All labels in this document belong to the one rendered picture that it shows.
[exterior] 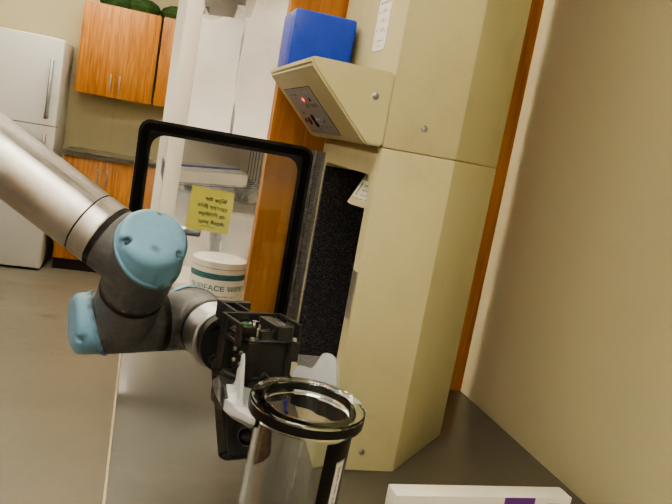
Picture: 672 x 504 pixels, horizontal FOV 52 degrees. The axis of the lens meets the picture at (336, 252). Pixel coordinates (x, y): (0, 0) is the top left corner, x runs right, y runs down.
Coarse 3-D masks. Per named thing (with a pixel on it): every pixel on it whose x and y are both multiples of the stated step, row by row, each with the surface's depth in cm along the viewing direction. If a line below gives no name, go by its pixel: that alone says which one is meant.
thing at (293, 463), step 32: (256, 384) 65; (288, 384) 67; (320, 384) 68; (288, 416) 60; (320, 416) 68; (352, 416) 62; (256, 448) 62; (288, 448) 60; (320, 448) 60; (256, 480) 62; (288, 480) 61
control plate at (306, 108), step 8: (296, 88) 108; (304, 88) 102; (288, 96) 118; (296, 96) 112; (304, 96) 106; (312, 96) 101; (296, 104) 116; (304, 104) 110; (312, 104) 105; (320, 104) 100; (304, 112) 115; (312, 112) 109; (320, 112) 104; (304, 120) 119; (312, 120) 113; (328, 120) 103; (312, 128) 118; (320, 128) 112; (328, 128) 106; (336, 128) 102
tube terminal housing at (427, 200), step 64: (448, 0) 92; (512, 0) 102; (384, 64) 97; (448, 64) 94; (512, 64) 109; (448, 128) 96; (384, 192) 95; (448, 192) 98; (384, 256) 97; (448, 256) 104; (384, 320) 99; (448, 320) 111; (384, 384) 101; (448, 384) 119; (384, 448) 103
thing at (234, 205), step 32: (160, 160) 121; (192, 160) 121; (224, 160) 122; (256, 160) 122; (288, 160) 123; (160, 192) 122; (192, 192) 122; (224, 192) 123; (256, 192) 123; (288, 192) 124; (192, 224) 123; (224, 224) 124; (256, 224) 124; (288, 224) 125; (192, 256) 124; (224, 256) 125; (256, 256) 125; (224, 288) 126; (256, 288) 126
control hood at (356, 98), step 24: (288, 72) 105; (312, 72) 92; (336, 72) 90; (360, 72) 91; (384, 72) 92; (336, 96) 91; (360, 96) 92; (384, 96) 93; (336, 120) 98; (360, 120) 92; (384, 120) 93
